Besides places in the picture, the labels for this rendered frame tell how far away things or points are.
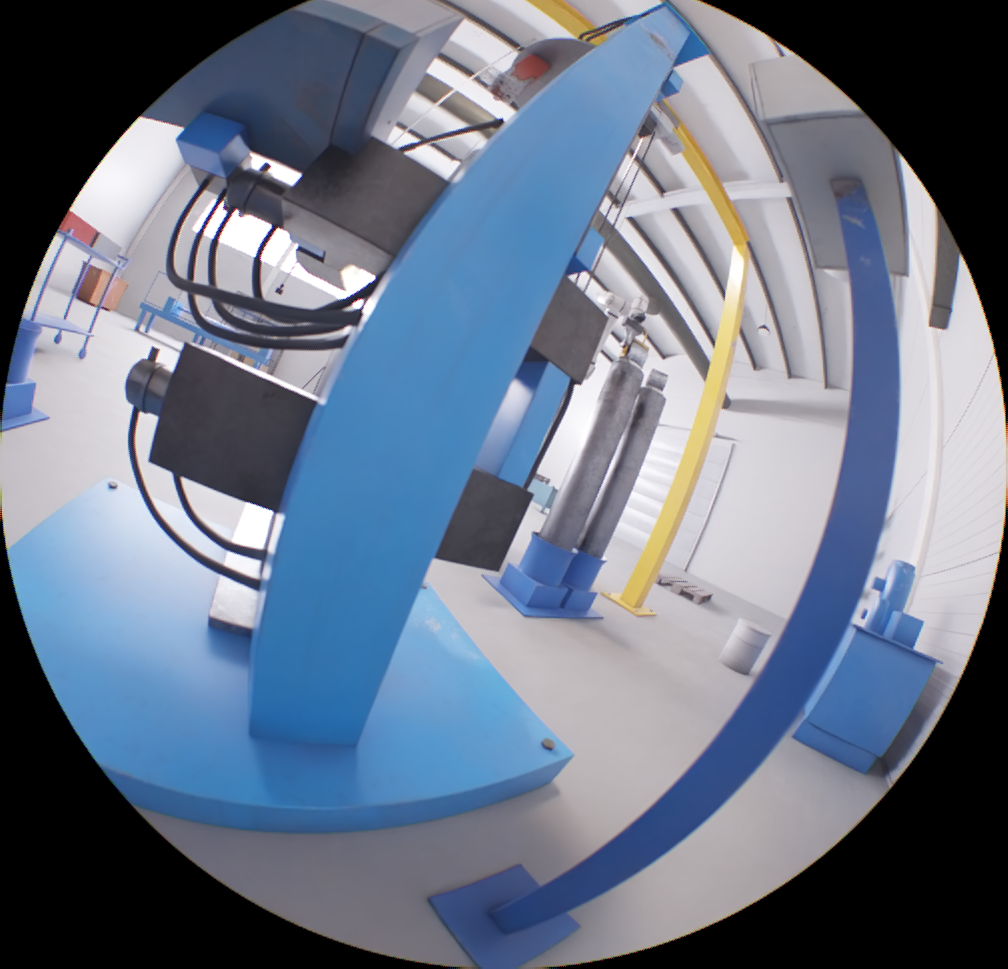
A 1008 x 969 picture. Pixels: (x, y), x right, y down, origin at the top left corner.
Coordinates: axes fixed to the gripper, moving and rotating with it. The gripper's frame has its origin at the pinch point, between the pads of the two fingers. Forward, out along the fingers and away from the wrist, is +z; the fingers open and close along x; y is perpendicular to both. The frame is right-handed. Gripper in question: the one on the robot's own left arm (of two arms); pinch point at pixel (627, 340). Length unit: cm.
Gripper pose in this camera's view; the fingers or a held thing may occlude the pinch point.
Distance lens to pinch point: 206.8
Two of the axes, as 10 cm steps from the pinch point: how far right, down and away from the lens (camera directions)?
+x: -8.9, -4.0, -2.2
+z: -4.1, 9.1, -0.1
